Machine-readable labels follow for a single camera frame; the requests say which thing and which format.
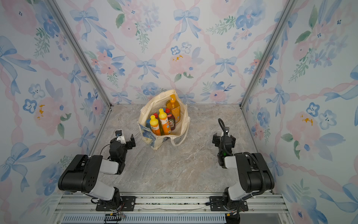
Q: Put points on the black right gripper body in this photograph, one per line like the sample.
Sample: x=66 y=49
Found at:
x=217 y=139

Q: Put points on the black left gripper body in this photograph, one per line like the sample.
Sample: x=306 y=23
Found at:
x=128 y=146

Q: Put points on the small blue bottle front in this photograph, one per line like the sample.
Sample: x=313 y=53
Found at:
x=148 y=124

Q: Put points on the orange bottle yellow cap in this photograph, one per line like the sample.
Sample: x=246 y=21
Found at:
x=154 y=125
x=164 y=122

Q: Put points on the cream canvas shopping bag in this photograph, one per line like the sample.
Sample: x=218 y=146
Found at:
x=178 y=135

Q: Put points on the dark red soap bottle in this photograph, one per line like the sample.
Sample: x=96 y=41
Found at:
x=171 y=119

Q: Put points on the orange pump soap bottle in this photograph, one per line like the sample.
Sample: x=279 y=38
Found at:
x=174 y=107

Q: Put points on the green soap bottle red cap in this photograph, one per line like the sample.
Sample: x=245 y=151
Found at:
x=159 y=123

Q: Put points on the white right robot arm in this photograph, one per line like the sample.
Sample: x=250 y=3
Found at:
x=255 y=177

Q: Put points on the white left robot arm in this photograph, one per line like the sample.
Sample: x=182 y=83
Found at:
x=82 y=175

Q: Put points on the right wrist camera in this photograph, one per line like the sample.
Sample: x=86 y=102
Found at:
x=226 y=132

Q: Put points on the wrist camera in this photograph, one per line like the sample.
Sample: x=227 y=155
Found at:
x=226 y=132
x=119 y=136

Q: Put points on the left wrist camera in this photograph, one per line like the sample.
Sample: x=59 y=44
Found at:
x=119 y=136

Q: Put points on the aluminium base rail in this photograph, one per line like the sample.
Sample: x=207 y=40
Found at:
x=172 y=208

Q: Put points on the aluminium corner post left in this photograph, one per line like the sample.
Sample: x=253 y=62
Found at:
x=63 y=24

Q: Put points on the aluminium corner post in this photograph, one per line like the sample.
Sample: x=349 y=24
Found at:
x=63 y=24
x=286 y=13

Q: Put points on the aluminium corner post right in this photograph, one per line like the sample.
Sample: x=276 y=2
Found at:
x=286 y=13

